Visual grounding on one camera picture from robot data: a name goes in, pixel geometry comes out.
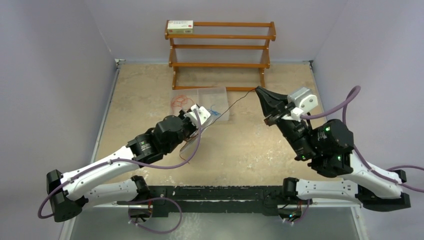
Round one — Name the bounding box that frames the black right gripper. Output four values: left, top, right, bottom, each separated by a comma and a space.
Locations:
253, 86, 315, 161

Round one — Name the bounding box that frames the black wire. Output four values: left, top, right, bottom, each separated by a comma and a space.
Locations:
202, 88, 258, 132

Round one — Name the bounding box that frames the white plastic cable spool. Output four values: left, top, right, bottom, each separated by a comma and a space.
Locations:
178, 121, 214, 162

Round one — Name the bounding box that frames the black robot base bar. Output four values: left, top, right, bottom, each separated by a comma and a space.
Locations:
126, 176, 311, 218

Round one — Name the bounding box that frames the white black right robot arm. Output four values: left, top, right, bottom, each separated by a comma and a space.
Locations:
255, 86, 411, 212

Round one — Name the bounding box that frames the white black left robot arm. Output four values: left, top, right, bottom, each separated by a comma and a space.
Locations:
37, 104, 211, 223

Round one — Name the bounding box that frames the clear plastic divided tray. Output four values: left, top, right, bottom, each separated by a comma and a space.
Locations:
169, 87, 230, 122

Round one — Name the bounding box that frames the orange wooden shelf rack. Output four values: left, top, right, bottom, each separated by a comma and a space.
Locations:
164, 20, 277, 90

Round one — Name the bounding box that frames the white cardboard box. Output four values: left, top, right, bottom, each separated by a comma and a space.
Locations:
166, 20, 194, 35

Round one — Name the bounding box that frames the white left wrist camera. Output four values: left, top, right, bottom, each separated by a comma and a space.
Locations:
184, 104, 212, 129

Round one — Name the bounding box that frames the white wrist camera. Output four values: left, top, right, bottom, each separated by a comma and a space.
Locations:
184, 104, 212, 129
282, 86, 319, 122

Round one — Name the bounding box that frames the orange wire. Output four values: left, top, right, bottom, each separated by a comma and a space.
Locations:
170, 95, 195, 112

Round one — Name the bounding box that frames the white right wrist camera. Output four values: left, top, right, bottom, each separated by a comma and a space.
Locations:
282, 86, 319, 122

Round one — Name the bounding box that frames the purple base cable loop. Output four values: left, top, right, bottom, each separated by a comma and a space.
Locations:
127, 195, 185, 235

